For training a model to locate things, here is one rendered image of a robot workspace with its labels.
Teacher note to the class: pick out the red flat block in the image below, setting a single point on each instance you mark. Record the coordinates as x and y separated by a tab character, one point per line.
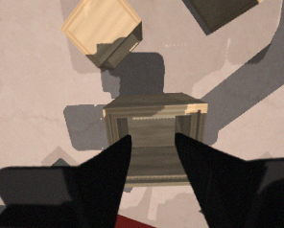
125	222

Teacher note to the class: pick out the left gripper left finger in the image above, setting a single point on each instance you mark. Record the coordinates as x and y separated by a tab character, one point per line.
94	193

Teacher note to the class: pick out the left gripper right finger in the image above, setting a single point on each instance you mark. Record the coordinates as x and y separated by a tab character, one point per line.
230	190

